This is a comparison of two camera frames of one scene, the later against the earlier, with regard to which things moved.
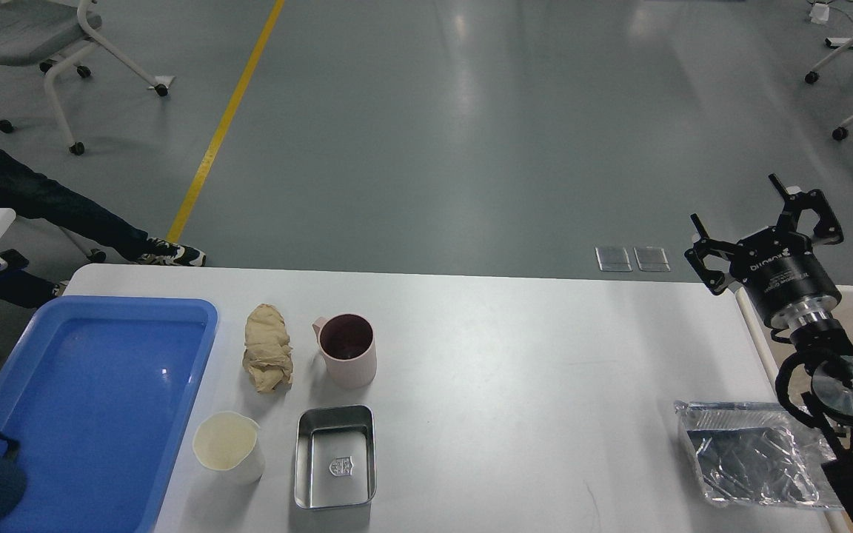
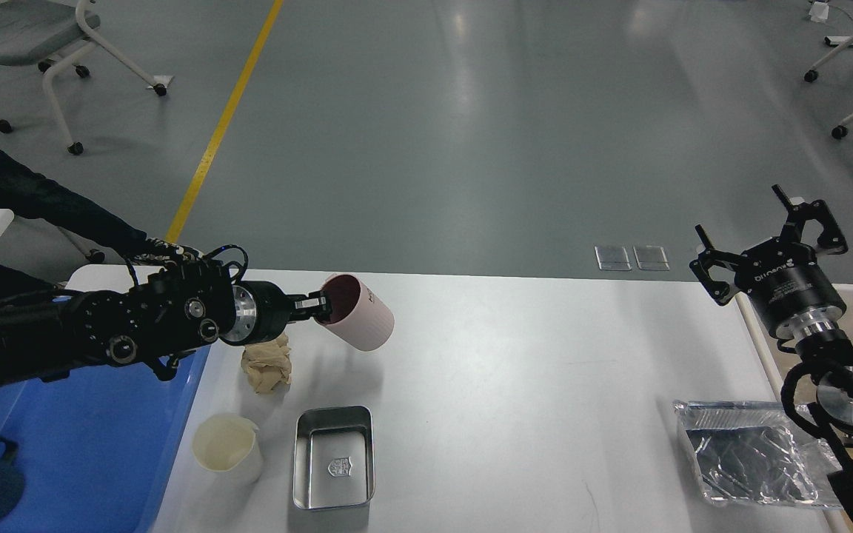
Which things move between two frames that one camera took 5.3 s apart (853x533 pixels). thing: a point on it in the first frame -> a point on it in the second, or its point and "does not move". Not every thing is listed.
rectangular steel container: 335,461 does not move
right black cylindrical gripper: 785,279 does not move
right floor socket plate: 651,259 does not move
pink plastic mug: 347,342 -> 358,317
